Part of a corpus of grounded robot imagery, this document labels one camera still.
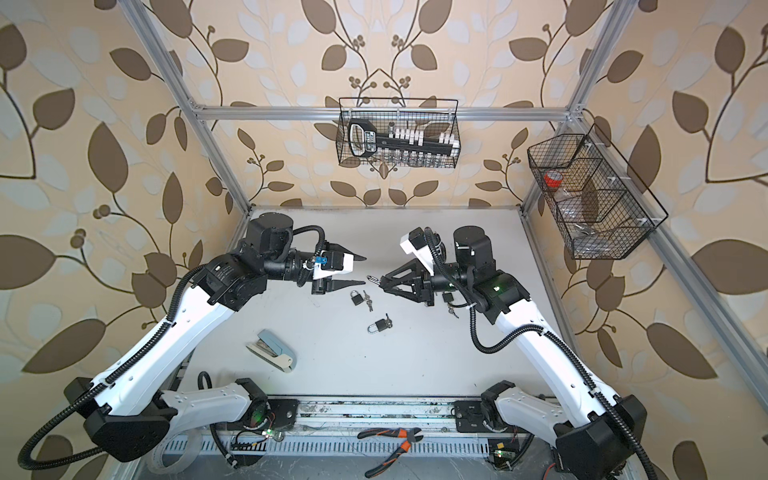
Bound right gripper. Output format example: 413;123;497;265
384;259;473;307

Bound black padlock with keys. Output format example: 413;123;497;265
350;290;373;312
442;292;463;318

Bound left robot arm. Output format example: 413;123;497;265
17;212;364;471

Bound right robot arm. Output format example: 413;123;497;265
378;226;658;479

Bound black white tool in basket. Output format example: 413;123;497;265
346;119;461;158

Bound red orange pliers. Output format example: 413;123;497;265
356;426;425;479

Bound red cap item in basket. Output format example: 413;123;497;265
543;170;564;191

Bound clear tape roll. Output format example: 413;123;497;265
144;429;203;475

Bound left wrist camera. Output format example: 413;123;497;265
312;251;355;280

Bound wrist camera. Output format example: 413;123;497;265
312;251;355;280
400;227;434;275

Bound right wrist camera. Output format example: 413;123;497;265
400;227;434;275

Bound back wire basket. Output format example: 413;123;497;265
335;95;462;169

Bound wire basket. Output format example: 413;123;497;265
335;95;462;169
527;125;668;260

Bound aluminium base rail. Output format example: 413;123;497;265
192;396;533;462

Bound right wire basket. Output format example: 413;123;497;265
527;125;668;260

